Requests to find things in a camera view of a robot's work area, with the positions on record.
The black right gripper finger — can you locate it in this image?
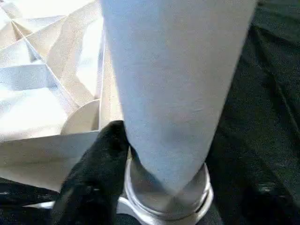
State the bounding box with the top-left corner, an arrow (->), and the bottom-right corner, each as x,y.
49,120 -> 131,225

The white plastic table top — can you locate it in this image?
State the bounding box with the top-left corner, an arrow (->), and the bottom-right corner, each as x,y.
0,0 -> 214,225

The white plastic table leg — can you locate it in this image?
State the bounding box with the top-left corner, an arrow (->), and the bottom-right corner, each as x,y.
99,0 -> 258,221

